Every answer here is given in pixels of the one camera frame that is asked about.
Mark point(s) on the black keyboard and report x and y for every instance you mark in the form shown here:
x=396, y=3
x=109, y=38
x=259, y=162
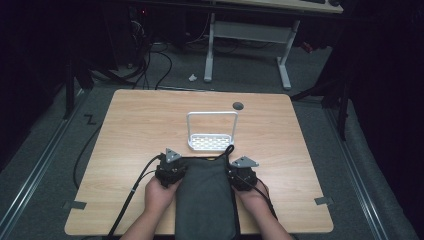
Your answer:
x=313, y=1

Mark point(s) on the white-legged desk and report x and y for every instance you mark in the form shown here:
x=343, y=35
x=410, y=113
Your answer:
x=250, y=31

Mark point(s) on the crumpled white paper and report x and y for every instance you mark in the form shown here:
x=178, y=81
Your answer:
x=192, y=78

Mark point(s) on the person's left hand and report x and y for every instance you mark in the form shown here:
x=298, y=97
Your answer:
x=160, y=200

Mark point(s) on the black stand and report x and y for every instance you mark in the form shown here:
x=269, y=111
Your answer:
x=70, y=86
x=341, y=100

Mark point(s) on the person's right hand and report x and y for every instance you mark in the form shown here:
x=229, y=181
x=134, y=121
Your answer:
x=256, y=198

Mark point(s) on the metal floor rail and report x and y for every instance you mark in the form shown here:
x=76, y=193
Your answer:
x=40, y=163
x=360, y=176

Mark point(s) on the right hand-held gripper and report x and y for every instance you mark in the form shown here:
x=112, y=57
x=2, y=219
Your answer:
x=243, y=175

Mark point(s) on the small red object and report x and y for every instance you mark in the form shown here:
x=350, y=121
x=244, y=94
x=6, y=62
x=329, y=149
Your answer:
x=307, y=47

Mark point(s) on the black table grommet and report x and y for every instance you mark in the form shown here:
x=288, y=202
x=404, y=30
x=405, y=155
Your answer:
x=237, y=106

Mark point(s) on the grey and yellow cloth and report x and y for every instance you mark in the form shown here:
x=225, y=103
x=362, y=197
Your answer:
x=205, y=200

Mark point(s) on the white towel rack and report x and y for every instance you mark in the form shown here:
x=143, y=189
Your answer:
x=210, y=141

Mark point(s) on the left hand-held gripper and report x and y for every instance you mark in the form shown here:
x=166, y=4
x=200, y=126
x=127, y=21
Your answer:
x=170, y=170

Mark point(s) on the grey tape piece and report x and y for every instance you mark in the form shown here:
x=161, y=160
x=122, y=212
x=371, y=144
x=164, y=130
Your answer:
x=323, y=201
x=75, y=205

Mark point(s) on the black computer mouse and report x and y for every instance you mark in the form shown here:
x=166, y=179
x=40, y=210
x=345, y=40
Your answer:
x=334, y=2

